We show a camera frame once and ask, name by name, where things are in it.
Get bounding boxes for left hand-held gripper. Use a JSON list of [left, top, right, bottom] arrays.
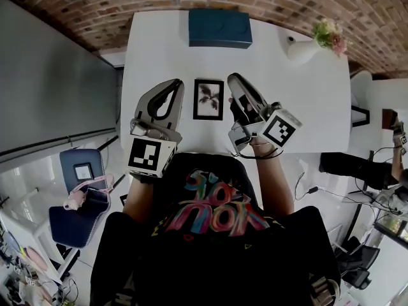
[[126, 78, 187, 185]]

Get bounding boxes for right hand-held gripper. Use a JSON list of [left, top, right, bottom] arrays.
[[226, 71, 303, 153]]

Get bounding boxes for black picture frame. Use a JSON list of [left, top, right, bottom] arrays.
[[193, 78, 224, 120]]

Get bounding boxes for person's left forearm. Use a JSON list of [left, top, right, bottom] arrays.
[[123, 175, 157, 222]]

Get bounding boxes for person's right forearm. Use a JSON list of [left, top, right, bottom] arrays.
[[248, 138, 296, 218]]

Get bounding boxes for dark blue box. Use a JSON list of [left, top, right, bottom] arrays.
[[187, 8, 253, 49]]

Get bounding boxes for small white framed picture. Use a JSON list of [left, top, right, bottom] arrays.
[[73, 163, 93, 181]]

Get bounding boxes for pink and green flowers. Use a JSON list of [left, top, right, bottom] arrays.
[[311, 18, 348, 57]]

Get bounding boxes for grey metal cabinet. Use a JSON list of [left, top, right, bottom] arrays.
[[0, 0, 124, 165]]

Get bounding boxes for white chair black legs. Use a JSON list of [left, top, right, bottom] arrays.
[[350, 70, 374, 128]]

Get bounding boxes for navy blue chair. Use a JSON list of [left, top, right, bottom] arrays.
[[48, 148, 112, 248]]

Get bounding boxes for black printed t-shirt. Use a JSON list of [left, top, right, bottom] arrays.
[[91, 153, 342, 306]]

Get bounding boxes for white side table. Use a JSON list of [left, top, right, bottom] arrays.
[[0, 202, 80, 286]]

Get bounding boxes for glass tank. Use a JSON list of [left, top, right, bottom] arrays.
[[372, 208, 408, 238]]

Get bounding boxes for black office chair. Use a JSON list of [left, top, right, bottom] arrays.
[[334, 242, 382, 289]]

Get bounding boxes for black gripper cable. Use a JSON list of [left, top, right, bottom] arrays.
[[229, 147, 285, 161]]

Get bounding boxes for black cable with adapter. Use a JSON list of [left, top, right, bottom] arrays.
[[295, 170, 320, 201]]

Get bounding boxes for pink strap item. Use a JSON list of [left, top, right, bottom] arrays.
[[62, 173, 115, 210]]

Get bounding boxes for grey harness strap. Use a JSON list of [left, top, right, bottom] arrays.
[[116, 285, 135, 306], [309, 275, 342, 306]]

